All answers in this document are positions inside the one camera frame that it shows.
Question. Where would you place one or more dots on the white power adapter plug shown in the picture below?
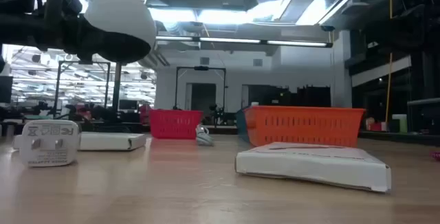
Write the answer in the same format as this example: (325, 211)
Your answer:
(48, 155)

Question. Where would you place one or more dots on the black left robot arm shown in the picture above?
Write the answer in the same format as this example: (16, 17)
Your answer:
(20, 28)

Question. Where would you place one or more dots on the red background object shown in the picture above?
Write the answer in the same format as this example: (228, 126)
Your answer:
(145, 114)

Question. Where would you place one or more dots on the orange plastic basket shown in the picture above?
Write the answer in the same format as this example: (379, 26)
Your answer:
(302, 124)

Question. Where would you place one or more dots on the ceiling security camera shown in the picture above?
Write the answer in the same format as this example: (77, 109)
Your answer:
(327, 28)

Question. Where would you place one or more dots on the green white container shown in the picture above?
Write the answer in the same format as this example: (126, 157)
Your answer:
(400, 124)

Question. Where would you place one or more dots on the blue plastic bin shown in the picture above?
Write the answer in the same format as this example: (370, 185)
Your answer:
(242, 124)

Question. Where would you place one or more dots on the small background monitor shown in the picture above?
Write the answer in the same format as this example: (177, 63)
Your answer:
(128, 105)

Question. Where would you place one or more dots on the black background robot arm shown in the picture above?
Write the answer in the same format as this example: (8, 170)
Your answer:
(214, 109)

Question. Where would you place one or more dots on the white cardboard box red print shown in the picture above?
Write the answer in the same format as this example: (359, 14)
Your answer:
(309, 169)

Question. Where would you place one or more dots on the grey horizontal bar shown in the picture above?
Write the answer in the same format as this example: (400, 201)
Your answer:
(424, 101)

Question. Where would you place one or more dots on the black monitor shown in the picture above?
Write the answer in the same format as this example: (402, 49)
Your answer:
(5, 90)

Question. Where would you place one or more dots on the red plastic basket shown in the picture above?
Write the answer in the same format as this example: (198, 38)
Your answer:
(175, 124)

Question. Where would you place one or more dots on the ceiling light strip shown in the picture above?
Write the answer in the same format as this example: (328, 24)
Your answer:
(227, 40)

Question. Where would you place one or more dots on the white box product picture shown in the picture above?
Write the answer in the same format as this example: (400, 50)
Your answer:
(110, 141)

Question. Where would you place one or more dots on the red container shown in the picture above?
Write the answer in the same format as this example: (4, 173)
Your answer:
(376, 126)

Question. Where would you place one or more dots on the black lamp pole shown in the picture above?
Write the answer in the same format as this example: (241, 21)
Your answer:
(117, 86)

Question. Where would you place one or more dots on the black stand frame with camera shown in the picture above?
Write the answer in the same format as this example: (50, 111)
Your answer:
(201, 68)

